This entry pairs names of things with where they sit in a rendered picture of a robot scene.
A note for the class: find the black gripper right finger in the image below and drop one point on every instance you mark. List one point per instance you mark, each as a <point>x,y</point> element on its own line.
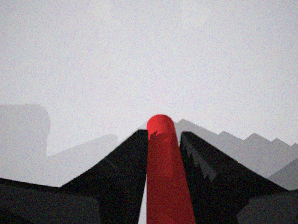
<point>225,192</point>

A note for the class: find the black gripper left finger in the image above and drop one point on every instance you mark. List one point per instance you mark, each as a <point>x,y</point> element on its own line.
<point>110,192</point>

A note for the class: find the red peg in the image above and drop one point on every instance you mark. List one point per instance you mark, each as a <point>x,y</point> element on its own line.
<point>167,195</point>

